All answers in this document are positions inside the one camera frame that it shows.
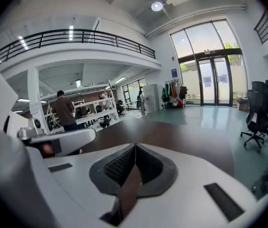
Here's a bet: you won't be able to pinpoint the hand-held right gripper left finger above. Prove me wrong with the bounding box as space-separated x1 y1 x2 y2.
44 143 136 228

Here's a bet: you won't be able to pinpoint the round ceiling lamp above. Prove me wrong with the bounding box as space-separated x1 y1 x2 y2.
151 1 164 12

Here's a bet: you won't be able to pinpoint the silver fisheye camera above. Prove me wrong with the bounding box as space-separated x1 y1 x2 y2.
17 117 46 141

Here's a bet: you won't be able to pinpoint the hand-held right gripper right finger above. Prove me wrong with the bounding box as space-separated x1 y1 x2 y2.
115 143 268 228

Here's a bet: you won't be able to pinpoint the brown cardboard box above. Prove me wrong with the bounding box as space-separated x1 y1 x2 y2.
236 98 250 112

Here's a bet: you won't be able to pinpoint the white metal cabinet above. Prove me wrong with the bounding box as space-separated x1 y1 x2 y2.
142 83 160 115

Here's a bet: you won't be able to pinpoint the white shelving rack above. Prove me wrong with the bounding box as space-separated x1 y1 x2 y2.
44 80 120 128

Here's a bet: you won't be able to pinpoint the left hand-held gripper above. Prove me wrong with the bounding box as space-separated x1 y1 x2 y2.
25 128 97 159

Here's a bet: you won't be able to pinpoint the coat rack with clothes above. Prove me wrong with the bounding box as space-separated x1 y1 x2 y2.
161 78 188 109

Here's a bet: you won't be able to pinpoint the black wall railing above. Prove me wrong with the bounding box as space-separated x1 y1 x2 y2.
254 10 268 44

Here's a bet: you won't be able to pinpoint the black balcony railing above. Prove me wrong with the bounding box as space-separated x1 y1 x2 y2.
0 28 156 67

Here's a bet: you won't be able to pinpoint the glass double door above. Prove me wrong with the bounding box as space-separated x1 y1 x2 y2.
196 55 233 107

